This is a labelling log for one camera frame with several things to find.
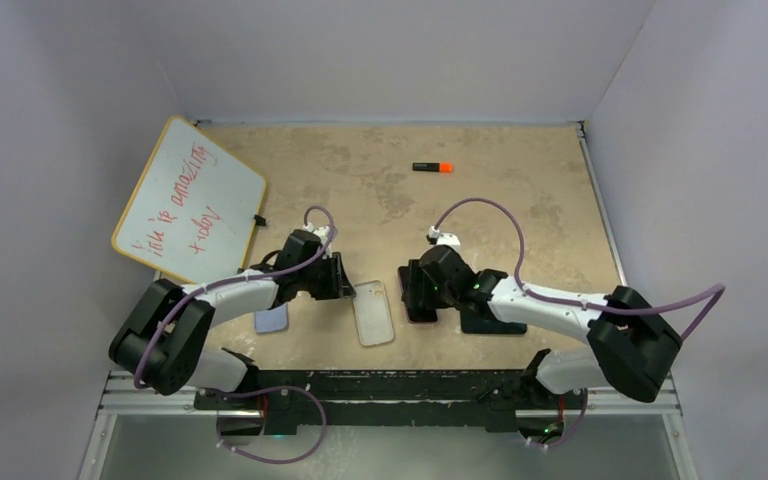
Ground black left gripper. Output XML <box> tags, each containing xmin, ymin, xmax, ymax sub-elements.
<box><xmin>297</xmin><ymin>253</ymin><xmax>354</xmax><ymax>301</ymax></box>

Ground beige phone case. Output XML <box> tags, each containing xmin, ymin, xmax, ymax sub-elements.
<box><xmin>353</xmin><ymin>280</ymin><xmax>395</xmax><ymax>347</ymax></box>

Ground lavender phone case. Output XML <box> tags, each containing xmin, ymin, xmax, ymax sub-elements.
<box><xmin>253</xmin><ymin>304</ymin><xmax>289</xmax><ymax>334</ymax></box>

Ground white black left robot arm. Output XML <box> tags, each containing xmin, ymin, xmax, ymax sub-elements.
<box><xmin>108</xmin><ymin>227</ymin><xmax>386</xmax><ymax>409</ymax></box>

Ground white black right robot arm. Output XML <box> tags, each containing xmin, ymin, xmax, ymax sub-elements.
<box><xmin>417</xmin><ymin>245</ymin><xmax>683</xmax><ymax>407</ymax></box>

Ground orange black marker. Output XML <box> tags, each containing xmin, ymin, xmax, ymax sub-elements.
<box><xmin>411</xmin><ymin>162</ymin><xmax>454</xmax><ymax>173</ymax></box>

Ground yellow-framed whiteboard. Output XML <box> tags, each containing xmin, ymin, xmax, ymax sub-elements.
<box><xmin>111</xmin><ymin>116</ymin><xmax>267</xmax><ymax>283</ymax></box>

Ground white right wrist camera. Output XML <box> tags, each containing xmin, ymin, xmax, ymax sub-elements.
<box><xmin>426</xmin><ymin>225</ymin><xmax>461</xmax><ymax>252</ymax></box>

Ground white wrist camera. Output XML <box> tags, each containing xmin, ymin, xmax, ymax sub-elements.
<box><xmin>303</xmin><ymin>223</ymin><xmax>331</xmax><ymax>244</ymax></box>
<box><xmin>426</xmin><ymin>225</ymin><xmax>461</xmax><ymax>252</ymax></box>

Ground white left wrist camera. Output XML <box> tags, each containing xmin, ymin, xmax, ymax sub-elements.
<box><xmin>303</xmin><ymin>223</ymin><xmax>331</xmax><ymax>244</ymax></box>

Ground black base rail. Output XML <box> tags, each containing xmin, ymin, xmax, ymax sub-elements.
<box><xmin>195</xmin><ymin>369</ymin><xmax>583</xmax><ymax>437</ymax></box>

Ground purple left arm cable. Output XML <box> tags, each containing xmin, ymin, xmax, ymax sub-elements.
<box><xmin>133</xmin><ymin>205</ymin><xmax>338</xmax><ymax>390</ymax></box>

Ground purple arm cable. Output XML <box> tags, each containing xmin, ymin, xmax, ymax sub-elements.
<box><xmin>133</xmin><ymin>205</ymin><xmax>338</xmax><ymax>390</ymax></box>
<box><xmin>431</xmin><ymin>197</ymin><xmax>726</xmax><ymax>342</ymax></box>

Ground aluminium frame rail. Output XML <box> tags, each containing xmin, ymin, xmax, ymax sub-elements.
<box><xmin>79</xmin><ymin>370</ymin><xmax>699</xmax><ymax>479</ymax></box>

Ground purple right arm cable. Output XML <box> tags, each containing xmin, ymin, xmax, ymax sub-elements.
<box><xmin>431</xmin><ymin>197</ymin><xmax>726</xmax><ymax>342</ymax></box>

